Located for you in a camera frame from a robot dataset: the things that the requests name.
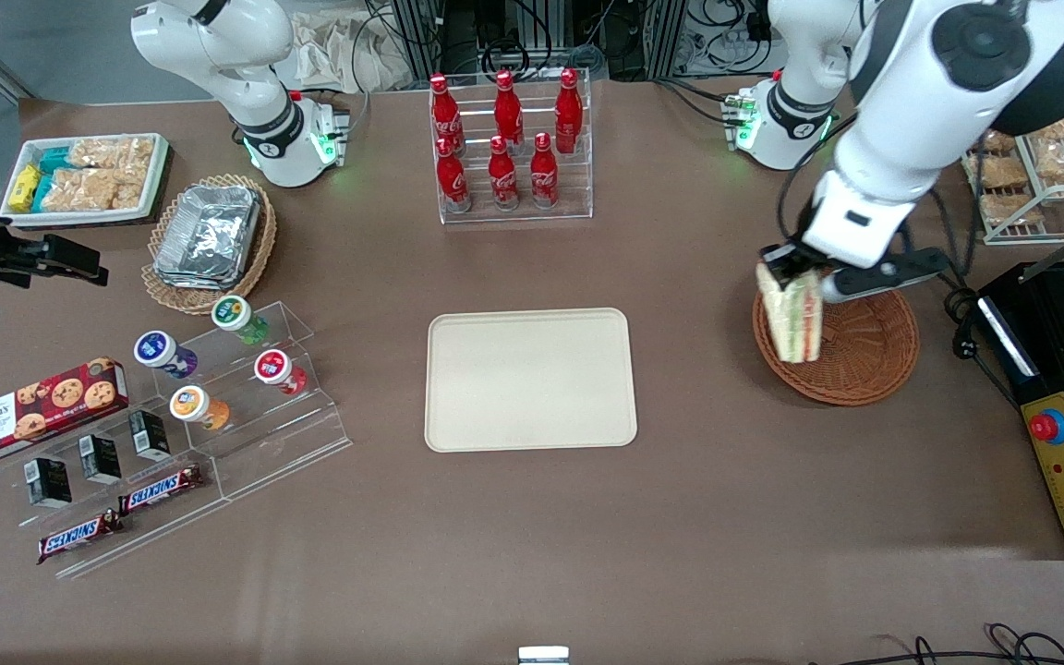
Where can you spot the small black box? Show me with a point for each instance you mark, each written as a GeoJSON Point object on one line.
{"type": "Point", "coordinates": [101, 459]}
{"type": "Point", "coordinates": [50, 482]}
{"type": "Point", "coordinates": [150, 436]}

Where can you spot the purple lid yoghurt cup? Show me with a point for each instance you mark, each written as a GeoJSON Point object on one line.
{"type": "Point", "coordinates": [156, 349]}

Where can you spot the red Walkers cookie box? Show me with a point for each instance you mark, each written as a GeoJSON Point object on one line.
{"type": "Point", "coordinates": [42, 411]}

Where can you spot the clear acrylic cup riser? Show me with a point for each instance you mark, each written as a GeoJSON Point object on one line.
{"type": "Point", "coordinates": [292, 434]}

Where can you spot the orange lid yoghurt cup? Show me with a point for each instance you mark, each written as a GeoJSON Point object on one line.
{"type": "Point", "coordinates": [190, 405]}

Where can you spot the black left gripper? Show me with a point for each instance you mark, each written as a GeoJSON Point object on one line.
{"type": "Point", "coordinates": [783, 261]}

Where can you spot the green lid yoghurt cup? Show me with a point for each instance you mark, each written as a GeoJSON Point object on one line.
{"type": "Point", "coordinates": [234, 314]}

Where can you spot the brown wicker basket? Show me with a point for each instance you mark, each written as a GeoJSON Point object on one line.
{"type": "Point", "coordinates": [864, 356]}

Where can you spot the stack of foil trays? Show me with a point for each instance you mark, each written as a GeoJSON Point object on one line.
{"type": "Point", "coordinates": [207, 235]}

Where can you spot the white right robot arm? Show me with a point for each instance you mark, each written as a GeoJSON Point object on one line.
{"type": "Point", "coordinates": [264, 111]}

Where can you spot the beige plastic tray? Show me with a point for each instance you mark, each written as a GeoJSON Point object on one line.
{"type": "Point", "coordinates": [530, 379]}

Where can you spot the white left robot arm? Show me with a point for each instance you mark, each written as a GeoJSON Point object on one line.
{"type": "Point", "coordinates": [911, 92]}

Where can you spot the black table appliance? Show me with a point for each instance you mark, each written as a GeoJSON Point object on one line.
{"type": "Point", "coordinates": [1045, 314]}

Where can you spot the clear acrylic bottle rack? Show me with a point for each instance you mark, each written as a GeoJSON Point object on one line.
{"type": "Point", "coordinates": [578, 199]}

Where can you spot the red lid yoghurt cup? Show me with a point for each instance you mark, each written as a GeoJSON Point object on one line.
{"type": "Point", "coordinates": [272, 368]}

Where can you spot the teal snack packet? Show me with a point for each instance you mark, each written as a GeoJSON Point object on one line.
{"type": "Point", "coordinates": [42, 192]}
{"type": "Point", "coordinates": [54, 160]}

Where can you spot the metal equipment frame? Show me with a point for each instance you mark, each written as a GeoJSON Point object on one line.
{"type": "Point", "coordinates": [532, 28]}

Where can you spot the light wicker basket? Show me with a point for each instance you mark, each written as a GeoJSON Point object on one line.
{"type": "Point", "coordinates": [259, 249]}

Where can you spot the yellow snack packet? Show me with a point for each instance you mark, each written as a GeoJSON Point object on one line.
{"type": "Point", "coordinates": [24, 187]}

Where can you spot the triangle sandwich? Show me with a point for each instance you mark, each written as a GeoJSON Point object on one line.
{"type": "Point", "coordinates": [792, 323]}

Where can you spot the clear rice cracker pack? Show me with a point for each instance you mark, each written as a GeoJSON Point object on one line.
{"type": "Point", "coordinates": [78, 189]}
{"type": "Point", "coordinates": [135, 152]}
{"type": "Point", "coordinates": [90, 152]}
{"type": "Point", "coordinates": [128, 189]}

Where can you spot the beige cloth bag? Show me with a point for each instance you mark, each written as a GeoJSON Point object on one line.
{"type": "Point", "coordinates": [338, 51]}

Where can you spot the red cola bottle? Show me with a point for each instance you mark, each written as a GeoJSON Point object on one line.
{"type": "Point", "coordinates": [453, 180]}
{"type": "Point", "coordinates": [445, 115]}
{"type": "Point", "coordinates": [502, 177]}
{"type": "Point", "coordinates": [508, 111]}
{"type": "Point", "coordinates": [569, 111]}
{"type": "Point", "coordinates": [544, 175]}

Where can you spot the Snickers chocolate bar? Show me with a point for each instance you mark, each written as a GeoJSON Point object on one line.
{"type": "Point", "coordinates": [79, 537]}
{"type": "Point", "coordinates": [161, 490]}

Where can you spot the clear acrylic snack riser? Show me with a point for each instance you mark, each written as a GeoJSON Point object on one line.
{"type": "Point", "coordinates": [153, 536]}

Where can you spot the white snack tray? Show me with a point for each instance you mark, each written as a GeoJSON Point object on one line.
{"type": "Point", "coordinates": [155, 180]}

